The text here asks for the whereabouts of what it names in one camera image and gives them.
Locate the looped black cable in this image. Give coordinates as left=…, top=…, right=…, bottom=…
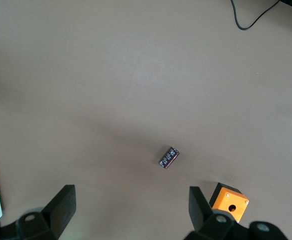
left=230, top=0, right=281, bottom=31

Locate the orange black button box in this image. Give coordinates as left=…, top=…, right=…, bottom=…
left=209, top=182, right=250, bottom=223

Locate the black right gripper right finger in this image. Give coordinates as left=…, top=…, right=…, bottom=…
left=184, top=186, right=288, bottom=240

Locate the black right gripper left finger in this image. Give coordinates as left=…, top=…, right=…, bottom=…
left=0, top=184, right=77, bottom=240

